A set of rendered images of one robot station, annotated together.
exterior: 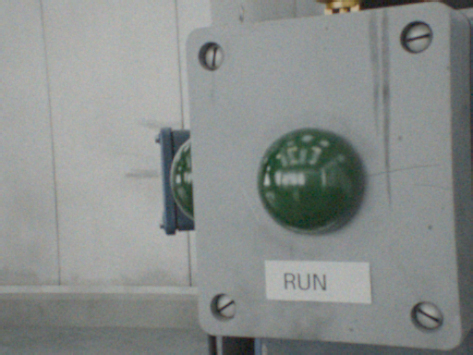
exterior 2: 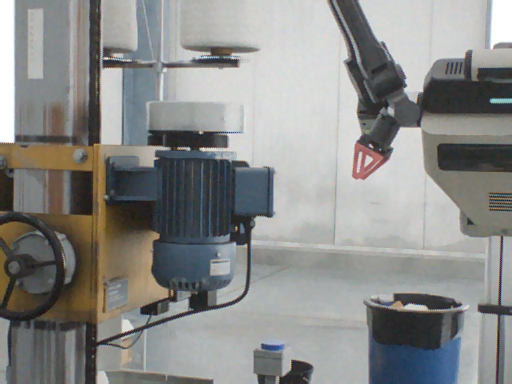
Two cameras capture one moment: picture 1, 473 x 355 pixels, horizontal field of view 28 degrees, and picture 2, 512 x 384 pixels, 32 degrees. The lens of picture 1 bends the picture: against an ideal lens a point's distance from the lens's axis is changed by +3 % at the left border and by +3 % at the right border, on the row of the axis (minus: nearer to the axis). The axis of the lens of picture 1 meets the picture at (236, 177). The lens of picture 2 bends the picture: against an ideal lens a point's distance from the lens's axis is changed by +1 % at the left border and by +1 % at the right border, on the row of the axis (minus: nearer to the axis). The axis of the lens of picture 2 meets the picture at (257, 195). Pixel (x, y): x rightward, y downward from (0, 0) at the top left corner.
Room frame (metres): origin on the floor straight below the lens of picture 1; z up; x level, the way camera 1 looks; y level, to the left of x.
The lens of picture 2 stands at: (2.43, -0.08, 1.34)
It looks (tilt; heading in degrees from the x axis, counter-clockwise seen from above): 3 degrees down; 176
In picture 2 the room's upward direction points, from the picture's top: 1 degrees clockwise
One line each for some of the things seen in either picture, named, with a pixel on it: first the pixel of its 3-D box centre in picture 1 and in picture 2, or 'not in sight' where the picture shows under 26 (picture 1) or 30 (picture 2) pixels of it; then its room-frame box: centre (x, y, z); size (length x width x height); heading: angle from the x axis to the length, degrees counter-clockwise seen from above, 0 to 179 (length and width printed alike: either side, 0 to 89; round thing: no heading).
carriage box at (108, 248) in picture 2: not in sight; (84, 225); (0.69, -0.29, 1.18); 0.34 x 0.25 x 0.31; 158
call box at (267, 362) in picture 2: not in sight; (272, 359); (0.23, 0.13, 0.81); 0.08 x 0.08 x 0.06; 68
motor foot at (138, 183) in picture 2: not in sight; (144, 181); (0.81, -0.17, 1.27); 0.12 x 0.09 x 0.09; 158
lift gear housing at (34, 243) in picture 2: not in sight; (40, 260); (0.88, -0.34, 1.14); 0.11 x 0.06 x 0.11; 68
